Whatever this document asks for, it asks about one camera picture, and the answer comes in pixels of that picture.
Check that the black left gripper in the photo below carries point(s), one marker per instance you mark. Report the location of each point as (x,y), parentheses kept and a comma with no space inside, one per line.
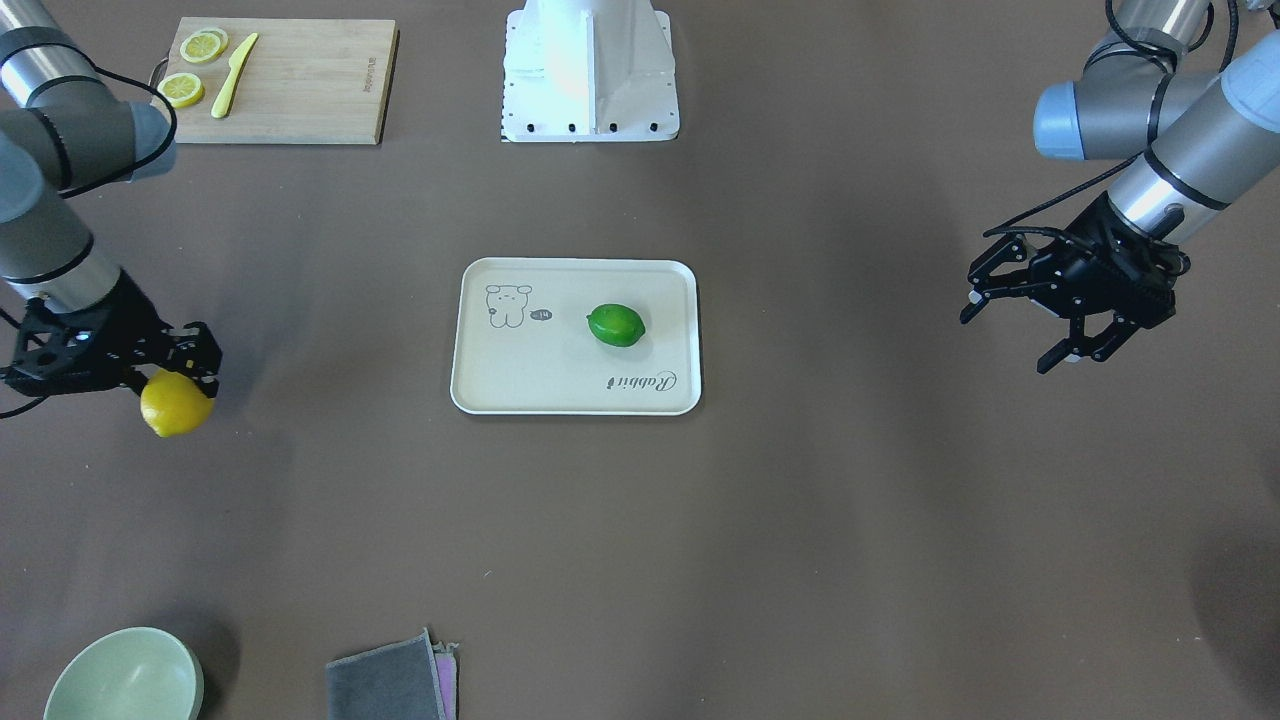
(1062,271)

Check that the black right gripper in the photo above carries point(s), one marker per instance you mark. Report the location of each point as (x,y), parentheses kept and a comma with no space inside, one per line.
(133,322)

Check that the yellow lemon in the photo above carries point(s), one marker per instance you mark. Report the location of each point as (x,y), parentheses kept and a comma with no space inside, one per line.
(172,405)

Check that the green lime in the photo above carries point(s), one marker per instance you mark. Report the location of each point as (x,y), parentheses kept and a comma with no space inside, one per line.
(616,325)

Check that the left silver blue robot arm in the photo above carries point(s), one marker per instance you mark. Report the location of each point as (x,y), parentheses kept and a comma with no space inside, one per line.
(1185,146)

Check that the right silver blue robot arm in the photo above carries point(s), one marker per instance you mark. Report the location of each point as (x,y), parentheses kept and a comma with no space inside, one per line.
(67,134)

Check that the white rabbit tray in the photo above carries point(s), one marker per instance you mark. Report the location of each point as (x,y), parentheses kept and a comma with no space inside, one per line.
(523,345)

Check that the lemon slice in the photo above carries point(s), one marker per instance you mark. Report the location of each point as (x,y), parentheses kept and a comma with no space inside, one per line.
(181,89)
(204,45)

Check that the wooden cutting board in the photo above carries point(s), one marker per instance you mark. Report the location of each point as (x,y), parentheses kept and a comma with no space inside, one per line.
(314,81)

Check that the yellow plastic knife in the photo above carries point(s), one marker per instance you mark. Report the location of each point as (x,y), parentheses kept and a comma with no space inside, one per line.
(223,102)

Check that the mint green bowl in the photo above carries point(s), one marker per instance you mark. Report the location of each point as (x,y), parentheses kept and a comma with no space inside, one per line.
(135,673)

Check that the grey folded cloth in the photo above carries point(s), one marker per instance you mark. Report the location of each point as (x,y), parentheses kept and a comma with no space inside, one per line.
(413,679)

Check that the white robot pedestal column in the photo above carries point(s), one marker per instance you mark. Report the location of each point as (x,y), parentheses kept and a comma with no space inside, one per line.
(589,72)

